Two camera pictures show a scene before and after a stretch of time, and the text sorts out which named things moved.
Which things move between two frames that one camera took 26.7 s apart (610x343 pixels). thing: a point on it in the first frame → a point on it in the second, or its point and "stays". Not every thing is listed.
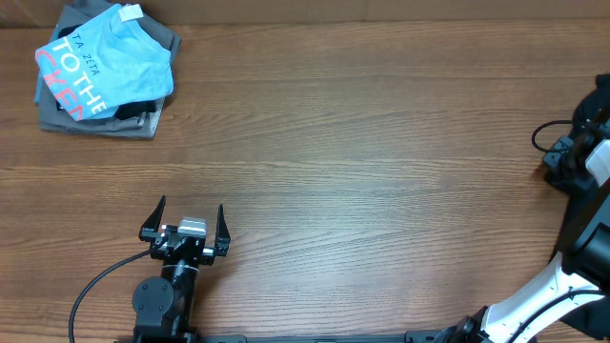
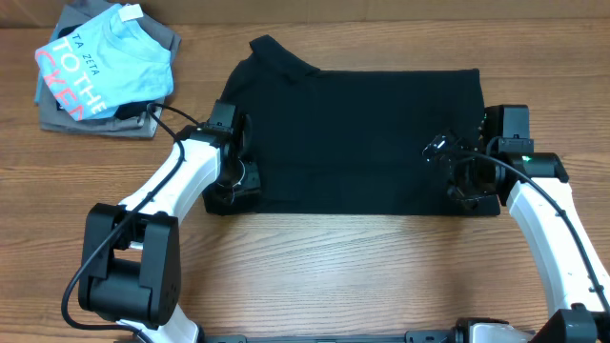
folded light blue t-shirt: [108, 61] stays
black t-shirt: [589, 319] → [351, 142]
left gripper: [150, 232] → [252, 182]
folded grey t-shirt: [111, 125] stays
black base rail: [257, 337] stays
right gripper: [559, 159] → [463, 172]
